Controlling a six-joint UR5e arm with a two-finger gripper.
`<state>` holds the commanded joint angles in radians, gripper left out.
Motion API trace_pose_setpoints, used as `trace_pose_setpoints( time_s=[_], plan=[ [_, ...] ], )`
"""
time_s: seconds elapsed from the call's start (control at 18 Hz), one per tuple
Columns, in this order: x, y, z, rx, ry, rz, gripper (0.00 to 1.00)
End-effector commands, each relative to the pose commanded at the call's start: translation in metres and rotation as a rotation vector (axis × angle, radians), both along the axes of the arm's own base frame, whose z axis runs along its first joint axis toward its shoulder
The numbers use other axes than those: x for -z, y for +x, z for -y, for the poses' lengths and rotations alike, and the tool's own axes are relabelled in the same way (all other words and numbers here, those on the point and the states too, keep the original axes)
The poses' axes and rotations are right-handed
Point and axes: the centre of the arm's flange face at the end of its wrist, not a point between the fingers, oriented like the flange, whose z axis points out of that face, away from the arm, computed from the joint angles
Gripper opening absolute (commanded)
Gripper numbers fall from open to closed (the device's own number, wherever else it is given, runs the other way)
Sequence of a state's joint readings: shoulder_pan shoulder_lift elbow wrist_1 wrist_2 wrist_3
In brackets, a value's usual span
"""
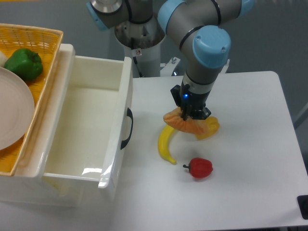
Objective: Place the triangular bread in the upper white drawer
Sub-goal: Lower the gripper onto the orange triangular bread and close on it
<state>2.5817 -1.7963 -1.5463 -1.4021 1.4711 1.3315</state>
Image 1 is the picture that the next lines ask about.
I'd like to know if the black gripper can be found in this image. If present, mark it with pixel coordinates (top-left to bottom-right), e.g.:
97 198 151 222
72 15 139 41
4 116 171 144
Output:
170 83 211 120

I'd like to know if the orange triangle bread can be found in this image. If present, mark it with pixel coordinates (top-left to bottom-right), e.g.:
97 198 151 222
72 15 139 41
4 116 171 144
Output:
163 107 209 135

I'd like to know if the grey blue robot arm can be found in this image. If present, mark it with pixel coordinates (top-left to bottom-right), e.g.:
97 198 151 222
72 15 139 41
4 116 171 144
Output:
86 0 254 120

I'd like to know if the open upper white drawer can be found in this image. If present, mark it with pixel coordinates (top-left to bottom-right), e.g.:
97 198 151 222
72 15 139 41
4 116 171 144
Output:
44 56 133 190

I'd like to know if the white drawer cabinet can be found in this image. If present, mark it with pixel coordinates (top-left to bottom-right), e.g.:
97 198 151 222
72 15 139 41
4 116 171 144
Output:
0 43 133 208

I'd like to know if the yellow toy bell pepper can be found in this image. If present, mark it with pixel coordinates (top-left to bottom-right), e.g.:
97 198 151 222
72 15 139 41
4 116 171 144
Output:
195 116 220 140

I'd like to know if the yellow toy banana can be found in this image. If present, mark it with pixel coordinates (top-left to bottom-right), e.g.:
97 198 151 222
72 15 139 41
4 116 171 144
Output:
157 125 177 165

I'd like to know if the red toy bell pepper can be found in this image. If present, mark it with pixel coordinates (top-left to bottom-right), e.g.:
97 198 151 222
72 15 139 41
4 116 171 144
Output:
183 157 213 179

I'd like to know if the black object at table edge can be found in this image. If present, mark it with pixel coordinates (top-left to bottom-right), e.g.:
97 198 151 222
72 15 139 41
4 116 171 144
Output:
297 195 308 220

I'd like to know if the yellow woven basket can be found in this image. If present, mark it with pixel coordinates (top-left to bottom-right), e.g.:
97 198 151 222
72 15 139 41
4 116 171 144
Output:
0 24 63 176

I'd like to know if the green toy bell pepper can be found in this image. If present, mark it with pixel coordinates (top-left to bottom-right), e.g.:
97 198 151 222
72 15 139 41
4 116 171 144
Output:
4 48 43 81

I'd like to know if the beige round plate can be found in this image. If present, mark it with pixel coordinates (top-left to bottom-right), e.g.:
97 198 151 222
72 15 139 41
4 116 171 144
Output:
0 68 35 149

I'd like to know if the white round item in basket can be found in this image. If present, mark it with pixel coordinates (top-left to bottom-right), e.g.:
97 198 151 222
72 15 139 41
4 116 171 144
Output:
0 51 8 67

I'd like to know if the black drawer handle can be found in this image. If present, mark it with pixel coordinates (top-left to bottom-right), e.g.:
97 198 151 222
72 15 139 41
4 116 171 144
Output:
120 107 134 150

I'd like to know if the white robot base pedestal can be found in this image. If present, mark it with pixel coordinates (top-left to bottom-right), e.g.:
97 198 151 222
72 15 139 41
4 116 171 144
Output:
115 14 166 77

